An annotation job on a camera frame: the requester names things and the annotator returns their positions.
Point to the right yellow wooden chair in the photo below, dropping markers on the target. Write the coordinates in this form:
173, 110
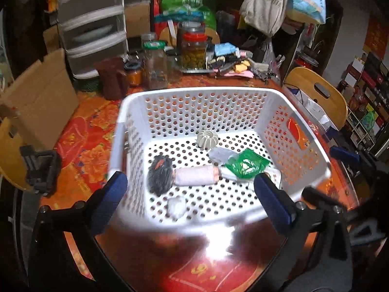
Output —
320, 91

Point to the grey plastic drawer tower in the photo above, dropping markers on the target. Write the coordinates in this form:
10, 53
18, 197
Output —
91, 31

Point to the yellow wooden chair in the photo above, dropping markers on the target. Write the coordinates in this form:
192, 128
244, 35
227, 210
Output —
320, 91
12, 165

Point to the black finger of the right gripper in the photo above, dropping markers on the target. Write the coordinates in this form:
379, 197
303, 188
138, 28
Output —
319, 199

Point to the cardboard box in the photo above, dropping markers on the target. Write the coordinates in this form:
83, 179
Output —
40, 102

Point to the small white bundle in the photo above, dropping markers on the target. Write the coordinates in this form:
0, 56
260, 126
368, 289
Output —
176, 207

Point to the green-lid glass jar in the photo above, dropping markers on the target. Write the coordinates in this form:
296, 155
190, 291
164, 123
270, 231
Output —
155, 65

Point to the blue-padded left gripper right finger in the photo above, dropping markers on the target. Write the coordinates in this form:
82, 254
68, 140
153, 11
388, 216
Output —
316, 252

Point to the red-lid pickle jar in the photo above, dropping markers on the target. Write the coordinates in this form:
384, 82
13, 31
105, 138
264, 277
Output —
193, 50

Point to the clear plastic wrapper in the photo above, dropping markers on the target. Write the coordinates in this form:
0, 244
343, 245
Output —
221, 156

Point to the brown plastic mug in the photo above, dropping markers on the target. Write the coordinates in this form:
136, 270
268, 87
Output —
113, 78

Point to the left yellow wooden chair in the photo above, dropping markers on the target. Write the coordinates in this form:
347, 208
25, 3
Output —
12, 165

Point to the black phone stand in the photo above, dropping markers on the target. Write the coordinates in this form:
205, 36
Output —
42, 169

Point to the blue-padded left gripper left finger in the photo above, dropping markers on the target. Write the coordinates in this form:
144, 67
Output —
64, 252

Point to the blue printed paper bag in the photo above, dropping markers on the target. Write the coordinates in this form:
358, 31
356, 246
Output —
307, 11

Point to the white ribbed round ornament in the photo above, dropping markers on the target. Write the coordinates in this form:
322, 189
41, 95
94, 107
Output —
207, 139

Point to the green shopping bag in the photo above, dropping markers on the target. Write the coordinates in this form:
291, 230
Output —
206, 7

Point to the red floral tablecloth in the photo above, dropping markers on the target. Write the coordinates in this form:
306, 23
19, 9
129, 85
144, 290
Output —
163, 263

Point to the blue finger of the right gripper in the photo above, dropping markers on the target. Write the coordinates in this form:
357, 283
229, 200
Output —
343, 155

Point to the green plastic packet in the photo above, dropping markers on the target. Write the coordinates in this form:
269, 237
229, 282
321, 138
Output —
247, 164

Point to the pink towel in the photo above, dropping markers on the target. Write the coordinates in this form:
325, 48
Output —
196, 176

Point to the small orange sauce jar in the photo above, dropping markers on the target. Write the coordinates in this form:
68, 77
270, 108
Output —
134, 73

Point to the beige canvas tote bag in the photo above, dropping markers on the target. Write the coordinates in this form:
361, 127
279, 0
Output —
266, 16

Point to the shelf with boxes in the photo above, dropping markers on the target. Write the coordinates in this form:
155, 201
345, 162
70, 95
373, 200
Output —
364, 85

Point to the white perforated plastic basket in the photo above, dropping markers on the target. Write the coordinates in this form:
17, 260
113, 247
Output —
174, 146

